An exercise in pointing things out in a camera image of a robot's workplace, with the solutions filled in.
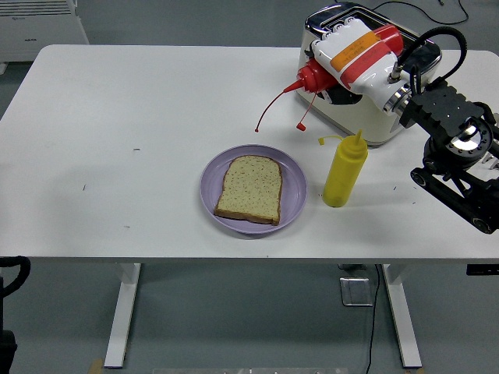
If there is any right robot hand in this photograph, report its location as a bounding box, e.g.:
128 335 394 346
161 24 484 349
311 17 402 106

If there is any red squeeze bottle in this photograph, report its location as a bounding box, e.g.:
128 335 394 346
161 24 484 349
253 23 405 133

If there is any slice of bread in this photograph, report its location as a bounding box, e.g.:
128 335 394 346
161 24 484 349
213 154 283 227

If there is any cream and chrome toaster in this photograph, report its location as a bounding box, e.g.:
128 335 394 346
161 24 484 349
294 2 444 148

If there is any yellow squeeze bottle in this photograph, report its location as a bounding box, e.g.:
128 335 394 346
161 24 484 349
317 129 370 208

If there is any purple plate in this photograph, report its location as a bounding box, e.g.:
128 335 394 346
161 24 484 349
200 144 308 235

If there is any metal floor socket plate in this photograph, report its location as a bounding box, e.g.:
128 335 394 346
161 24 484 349
338 276 375 308

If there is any black table control panel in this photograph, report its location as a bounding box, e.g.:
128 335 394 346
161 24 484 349
466 263 499 276

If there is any white table leg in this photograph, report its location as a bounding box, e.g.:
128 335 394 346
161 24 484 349
380 263 423 369
103 263 142 369

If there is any white appliance with vents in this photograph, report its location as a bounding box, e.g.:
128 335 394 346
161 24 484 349
0 0 90 75

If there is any thin black cable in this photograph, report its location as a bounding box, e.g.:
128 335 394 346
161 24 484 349
370 0 471 25

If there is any black floor cable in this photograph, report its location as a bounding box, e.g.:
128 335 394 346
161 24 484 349
364 263 381 374

